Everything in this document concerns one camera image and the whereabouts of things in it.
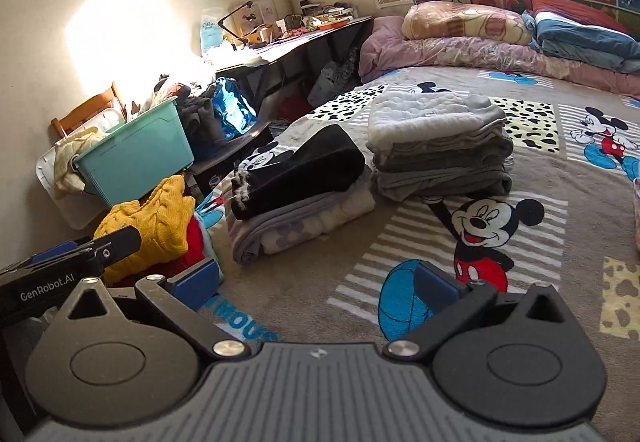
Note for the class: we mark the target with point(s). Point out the red garment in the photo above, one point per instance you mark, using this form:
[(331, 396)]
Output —
[(195, 247)]

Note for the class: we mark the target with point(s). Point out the low black table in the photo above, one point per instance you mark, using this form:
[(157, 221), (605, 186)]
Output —
[(230, 156)]

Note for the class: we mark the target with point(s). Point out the dark desk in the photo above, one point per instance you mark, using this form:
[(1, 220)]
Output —
[(300, 49)]

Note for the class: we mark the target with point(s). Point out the grey bag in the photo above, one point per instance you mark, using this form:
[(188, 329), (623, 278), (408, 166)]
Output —
[(330, 81)]

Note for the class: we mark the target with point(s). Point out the stack of folded grey clothes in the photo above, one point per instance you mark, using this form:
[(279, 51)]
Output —
[(440, 171)]

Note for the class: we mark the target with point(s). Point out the cream cloth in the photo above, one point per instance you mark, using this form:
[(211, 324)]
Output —
[(75, 154)]

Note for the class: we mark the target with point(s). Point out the red folded quilt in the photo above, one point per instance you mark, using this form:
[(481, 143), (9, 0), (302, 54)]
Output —
[(575, 11)]

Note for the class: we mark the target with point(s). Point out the wooden chair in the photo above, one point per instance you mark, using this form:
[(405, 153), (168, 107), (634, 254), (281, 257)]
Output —
[(90, 106)]

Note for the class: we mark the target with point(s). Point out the cartoon print beige blanket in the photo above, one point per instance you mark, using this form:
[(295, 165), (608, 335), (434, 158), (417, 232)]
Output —
[(465, 24)]

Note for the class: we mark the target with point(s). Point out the dark grey clothes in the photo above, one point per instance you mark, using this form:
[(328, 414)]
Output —
[(202, 124)]

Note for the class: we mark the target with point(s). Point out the pink quilt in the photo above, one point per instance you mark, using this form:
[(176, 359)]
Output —
[(450, 54)]

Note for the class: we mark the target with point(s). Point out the white plastic bag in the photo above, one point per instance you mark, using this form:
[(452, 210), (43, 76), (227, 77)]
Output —
[(215, 34)]

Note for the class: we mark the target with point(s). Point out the grey patterned fleece garment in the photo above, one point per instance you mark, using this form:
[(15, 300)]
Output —
[(300, 232)]

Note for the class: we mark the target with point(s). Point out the black fleece-lined pants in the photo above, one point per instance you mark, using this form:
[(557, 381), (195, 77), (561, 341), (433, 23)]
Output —
[(305, 166)]

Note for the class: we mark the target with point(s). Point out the white plastic lid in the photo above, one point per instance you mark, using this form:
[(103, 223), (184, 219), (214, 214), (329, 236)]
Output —
[(55, 202)]

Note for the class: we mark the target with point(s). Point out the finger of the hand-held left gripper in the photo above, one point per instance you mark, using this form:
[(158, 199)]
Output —
[(57, 252), (120, 242)]

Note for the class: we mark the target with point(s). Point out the black desk lamp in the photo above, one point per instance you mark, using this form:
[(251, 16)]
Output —
[(239, 11)]

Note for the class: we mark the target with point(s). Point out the pale picture board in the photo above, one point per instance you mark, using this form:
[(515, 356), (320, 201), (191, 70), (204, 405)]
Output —
[(262, 14)]

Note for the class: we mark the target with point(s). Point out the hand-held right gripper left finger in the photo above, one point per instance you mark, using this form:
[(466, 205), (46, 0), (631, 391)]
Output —
[(197, 279)]

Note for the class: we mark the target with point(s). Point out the yellow knit sweater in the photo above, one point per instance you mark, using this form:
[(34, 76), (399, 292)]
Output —
[(155, 217)]

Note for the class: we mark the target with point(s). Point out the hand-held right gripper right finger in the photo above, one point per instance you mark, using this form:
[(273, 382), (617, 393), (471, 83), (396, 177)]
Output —
[(440, 284)]

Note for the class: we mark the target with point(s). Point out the pile of books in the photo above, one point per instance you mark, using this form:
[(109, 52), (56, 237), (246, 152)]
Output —
[(327, 14)]

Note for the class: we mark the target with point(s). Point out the cartoon mouse printed blanket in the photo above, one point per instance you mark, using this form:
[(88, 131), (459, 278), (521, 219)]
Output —
[(550, 247)]

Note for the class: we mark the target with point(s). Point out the blue folded quilt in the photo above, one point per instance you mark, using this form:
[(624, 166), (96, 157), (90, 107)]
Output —
[(575, 41)]

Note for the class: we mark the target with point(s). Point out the shiny blue bag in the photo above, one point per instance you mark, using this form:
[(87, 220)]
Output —
[(232, 109)]

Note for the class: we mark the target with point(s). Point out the teal plastic bin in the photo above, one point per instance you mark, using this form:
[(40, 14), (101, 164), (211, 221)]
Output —
[(140, 151)]

